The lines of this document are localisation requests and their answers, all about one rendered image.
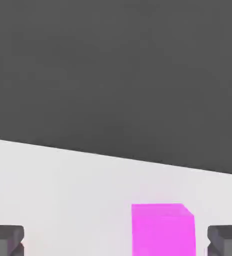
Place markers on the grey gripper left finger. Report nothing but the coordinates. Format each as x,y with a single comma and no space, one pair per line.
1,240

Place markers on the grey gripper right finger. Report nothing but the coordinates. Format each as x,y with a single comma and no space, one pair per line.
228,240

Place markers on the small magenta cube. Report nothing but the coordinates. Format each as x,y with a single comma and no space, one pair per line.
162,232

